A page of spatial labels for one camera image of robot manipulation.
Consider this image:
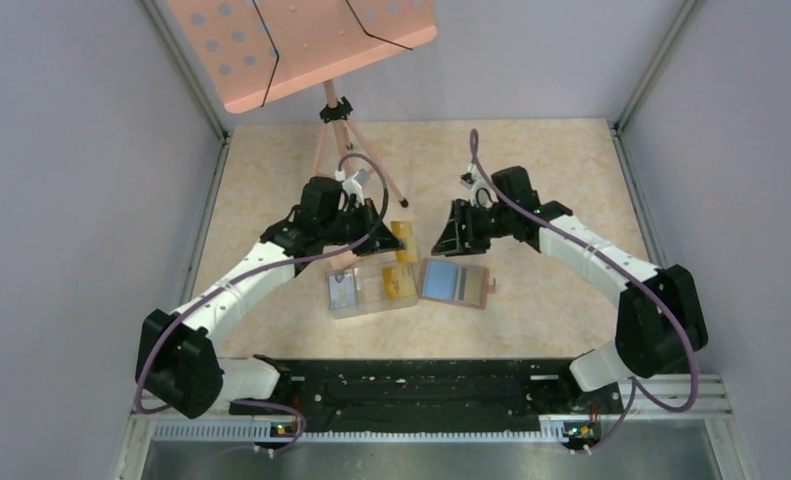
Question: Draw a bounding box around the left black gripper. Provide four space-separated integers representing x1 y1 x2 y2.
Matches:
321 197 405 257

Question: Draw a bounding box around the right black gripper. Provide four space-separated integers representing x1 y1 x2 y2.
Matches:
431 199 514 258

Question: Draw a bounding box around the clear plastic card box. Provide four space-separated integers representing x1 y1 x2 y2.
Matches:
325 262 419 319

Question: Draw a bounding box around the brown leather card holder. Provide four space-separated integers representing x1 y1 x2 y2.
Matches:
417 258 497 310

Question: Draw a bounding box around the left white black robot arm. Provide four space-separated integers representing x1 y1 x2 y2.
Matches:
134 170 403 419

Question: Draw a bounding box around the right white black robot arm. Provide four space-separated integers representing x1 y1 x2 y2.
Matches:
431 166 709 412

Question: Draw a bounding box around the yellow credit card stack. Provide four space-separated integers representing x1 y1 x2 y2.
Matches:
382 263 417 300

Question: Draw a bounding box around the grey white credit card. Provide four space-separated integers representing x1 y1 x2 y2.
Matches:
327 270 357 311

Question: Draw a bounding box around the pink music stand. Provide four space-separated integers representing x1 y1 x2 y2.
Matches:
166 0 438 209

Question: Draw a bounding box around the pink cylindrical handle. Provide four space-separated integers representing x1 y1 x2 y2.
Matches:
329 250 363 270

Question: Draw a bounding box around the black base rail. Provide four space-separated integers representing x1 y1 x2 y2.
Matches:
268 359 624 435

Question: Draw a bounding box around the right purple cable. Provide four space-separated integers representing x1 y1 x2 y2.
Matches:
467 128 701 455

